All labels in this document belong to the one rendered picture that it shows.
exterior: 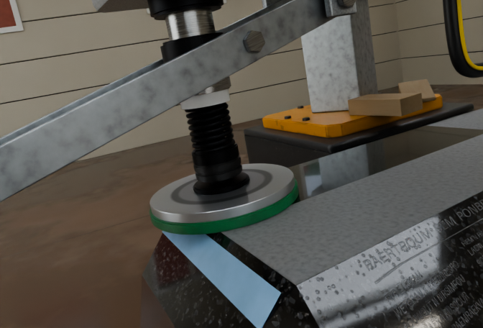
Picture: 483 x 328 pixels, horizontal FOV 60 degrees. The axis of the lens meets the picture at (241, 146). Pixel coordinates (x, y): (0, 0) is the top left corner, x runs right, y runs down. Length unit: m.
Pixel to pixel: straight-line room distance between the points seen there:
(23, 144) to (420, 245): 0.42
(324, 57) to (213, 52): 0.99
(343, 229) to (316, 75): 1.08
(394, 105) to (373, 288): 0.91
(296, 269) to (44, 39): 6.15
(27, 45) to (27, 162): 5.98
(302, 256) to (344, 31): 1.11
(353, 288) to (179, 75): 0.30
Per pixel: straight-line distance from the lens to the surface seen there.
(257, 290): 0.43
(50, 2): 6.51
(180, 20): 0.57
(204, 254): 0.53
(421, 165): 0.68
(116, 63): 6.42
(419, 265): 0.46
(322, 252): 0.44
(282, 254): 0.45
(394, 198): 0.56
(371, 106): 1.34
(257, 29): 0.57
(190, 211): 0.54
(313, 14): 0.63
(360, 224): 0.49
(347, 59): 1.47
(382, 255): 0.45
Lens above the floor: 1.02
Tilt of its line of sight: 12 degrees down
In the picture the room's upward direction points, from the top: 10 degrees counter-clockwise
